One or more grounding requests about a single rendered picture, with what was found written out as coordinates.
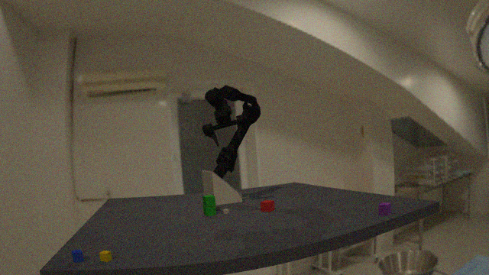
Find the small purple block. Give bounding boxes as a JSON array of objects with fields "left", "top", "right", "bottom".
[{"left": 378, "top": 202, "right": 391, "bottom": 215}]

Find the small blue block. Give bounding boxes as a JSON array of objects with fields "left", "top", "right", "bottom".
[{"left": 72, "top": 249, "right": 84, "bottom": 263}]

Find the red block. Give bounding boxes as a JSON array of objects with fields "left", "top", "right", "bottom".
[{"left": 260, "top": 200, "right": 274, "bottom": 212}]

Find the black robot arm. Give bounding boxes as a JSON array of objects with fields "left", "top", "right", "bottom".
[{"left": 205, "top": 85, "right": 261, "bottom": 178}]

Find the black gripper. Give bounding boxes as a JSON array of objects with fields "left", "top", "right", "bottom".
[{"left": 202, "top": 114, "right": 248, "bottom": 146}]

